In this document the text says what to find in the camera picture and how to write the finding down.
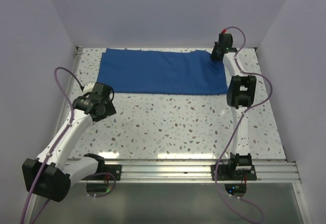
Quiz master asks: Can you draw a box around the blue surgical cloth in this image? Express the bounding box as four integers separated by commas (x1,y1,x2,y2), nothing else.
97,49,228,95

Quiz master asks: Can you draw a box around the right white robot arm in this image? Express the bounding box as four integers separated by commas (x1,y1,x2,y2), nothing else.
211,29,257,181

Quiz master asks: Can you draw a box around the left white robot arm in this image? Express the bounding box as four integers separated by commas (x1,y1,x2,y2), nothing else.
22,82,116,202

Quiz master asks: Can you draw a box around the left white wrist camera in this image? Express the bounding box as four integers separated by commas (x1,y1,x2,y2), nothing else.
82,82,95,93

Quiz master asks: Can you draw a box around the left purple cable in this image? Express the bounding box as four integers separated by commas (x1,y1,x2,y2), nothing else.
19,67,117,223

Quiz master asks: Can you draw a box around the purple cable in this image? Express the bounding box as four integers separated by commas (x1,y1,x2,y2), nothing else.
19,67,117,223
214,26,275,224

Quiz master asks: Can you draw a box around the aluminium left side rail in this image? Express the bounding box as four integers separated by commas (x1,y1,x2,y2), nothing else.
45,46,84,161

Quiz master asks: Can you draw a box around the aluminium rail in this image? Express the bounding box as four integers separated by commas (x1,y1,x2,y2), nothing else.
45,46,84,161
33,157,301,184

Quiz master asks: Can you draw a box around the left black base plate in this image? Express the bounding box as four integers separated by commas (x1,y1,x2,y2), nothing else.
97,164,122,182

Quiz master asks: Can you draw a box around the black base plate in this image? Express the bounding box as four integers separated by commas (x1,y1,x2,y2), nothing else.
217,161,257,181
97,164,122,182

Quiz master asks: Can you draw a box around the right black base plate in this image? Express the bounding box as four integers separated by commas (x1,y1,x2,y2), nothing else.
217,161,257,181

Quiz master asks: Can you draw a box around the aluminium front rail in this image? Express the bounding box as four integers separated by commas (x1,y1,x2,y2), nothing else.
33,157,301,184

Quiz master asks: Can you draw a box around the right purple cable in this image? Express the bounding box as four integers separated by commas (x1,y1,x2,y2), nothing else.
214,26,275,224

